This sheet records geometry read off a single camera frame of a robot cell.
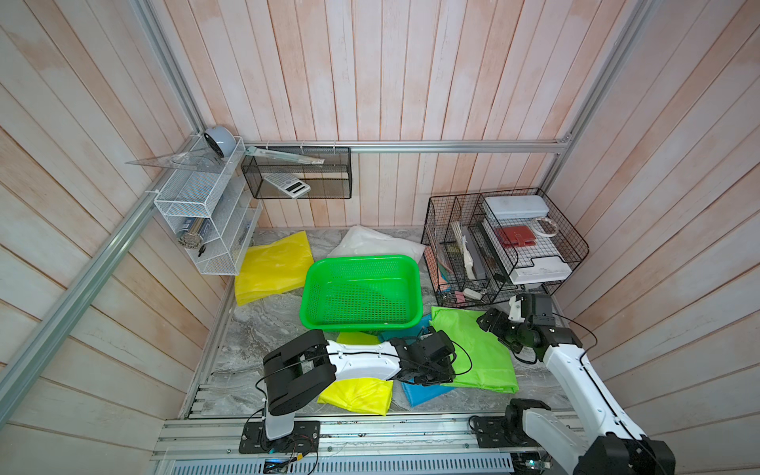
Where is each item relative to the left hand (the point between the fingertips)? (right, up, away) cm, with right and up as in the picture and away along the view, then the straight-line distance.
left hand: (449, 382), depth 78 cm
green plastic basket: (-25, +21, +22) cm, 39 cm away
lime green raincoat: (+11, +4, +5) cm, 12 cm away
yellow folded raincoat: (-57, +30, +26) cm, 69 cm away
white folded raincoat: (-24, +40, +32) cm, 57 cm away
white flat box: (+29, +31, +6) cm, 43 cm away
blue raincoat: (-9, -3, 0) cm, 10 cm away
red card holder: (+24, +40, +10) cm, 48 cm away
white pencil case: (+23, +50, +16) cm, 58 cm away
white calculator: (-49, +58, +19) cm, 79 cm away
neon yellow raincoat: (-23, -3, -2) cm, 23 cm away
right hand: (+13, +15, +7) cm, 21 cm away
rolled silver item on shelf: (-68, +41, -2) cm, 79 cm away
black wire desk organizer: (+19, +38, +25) cm, 50 cm away
